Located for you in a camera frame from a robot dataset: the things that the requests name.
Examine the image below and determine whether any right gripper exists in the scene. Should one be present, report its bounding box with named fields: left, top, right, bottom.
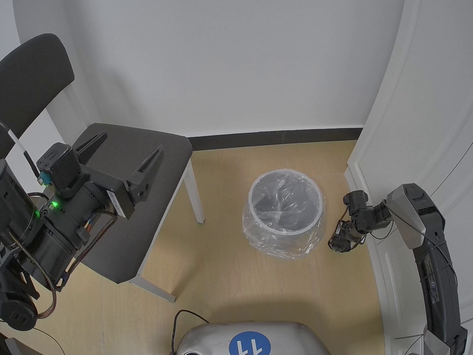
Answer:
left=334, top=218, right=365, bottom=244

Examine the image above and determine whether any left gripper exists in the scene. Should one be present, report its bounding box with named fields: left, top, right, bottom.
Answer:
left=38, top=131, right=164, bottom=250

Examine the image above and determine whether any black plastic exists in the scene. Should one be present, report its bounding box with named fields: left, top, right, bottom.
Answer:
left=328, top=235, right=355, bottom=255

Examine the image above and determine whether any clear plastic bag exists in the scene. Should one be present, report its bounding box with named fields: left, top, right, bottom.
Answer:
left=242, top=168, right=326, bottom=261

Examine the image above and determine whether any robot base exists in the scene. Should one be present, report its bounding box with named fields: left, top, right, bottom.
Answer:
left=177, top=322, right=331, bottom=355

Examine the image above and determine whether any white trash bin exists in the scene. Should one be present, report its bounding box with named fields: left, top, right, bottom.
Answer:
left=248, top=169, right=322, bottom=260

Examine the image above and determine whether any dark grey white-legged chair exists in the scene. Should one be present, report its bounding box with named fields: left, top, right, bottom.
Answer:
left=0, top=34, right=206, bottom=303

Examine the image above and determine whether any white panelled door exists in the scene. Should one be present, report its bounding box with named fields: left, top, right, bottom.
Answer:
left=344, top=0, right=473, bottom=355

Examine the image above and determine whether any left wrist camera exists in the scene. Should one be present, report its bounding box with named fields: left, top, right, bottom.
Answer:
left=36, top=143, right=91, bottom=201

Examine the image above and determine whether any black cable with white sleeve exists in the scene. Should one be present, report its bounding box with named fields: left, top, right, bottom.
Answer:
left=0, top=122, right=42, bottom=179

